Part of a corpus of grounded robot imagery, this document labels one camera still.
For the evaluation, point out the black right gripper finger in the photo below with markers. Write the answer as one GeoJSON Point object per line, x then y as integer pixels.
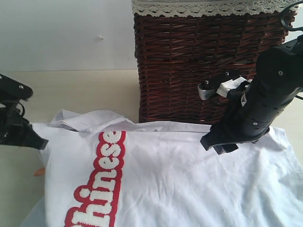
{"type": "Point", "coordinates": [216, 136]}
{"type": "Point", "coordinates": [226, 148]}

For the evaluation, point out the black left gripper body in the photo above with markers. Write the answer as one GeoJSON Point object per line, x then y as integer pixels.
{"type": "Point", "coordinates": [13, 126]}

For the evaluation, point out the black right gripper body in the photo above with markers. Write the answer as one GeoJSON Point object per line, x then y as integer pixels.
{"type": "Point", "coordinates": [278, 79]}

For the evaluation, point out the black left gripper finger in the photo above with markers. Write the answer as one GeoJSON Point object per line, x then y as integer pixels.
{"type": "Point", "coordinates": [35, 139]}

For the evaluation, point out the white t-shirt red lettering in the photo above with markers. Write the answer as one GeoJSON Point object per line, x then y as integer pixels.
{"type": "Point", "coordinates": [103, 170]}

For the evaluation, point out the brown wicker basket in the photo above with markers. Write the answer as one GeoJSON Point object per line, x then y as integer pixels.
{"type": "Point", "coordinates": [175, 54]}

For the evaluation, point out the lace trimmed basket liner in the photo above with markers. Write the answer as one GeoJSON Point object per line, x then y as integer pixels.
{"type": "Point", "coordinates": [199, 8]}

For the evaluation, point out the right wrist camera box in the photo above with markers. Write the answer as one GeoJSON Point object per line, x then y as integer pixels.
{"type": "Point", "coordinates": [209, 87]}

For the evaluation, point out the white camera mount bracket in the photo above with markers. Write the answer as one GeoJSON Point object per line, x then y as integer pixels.
{"type": "Point", "coordinates": [225, 87]}

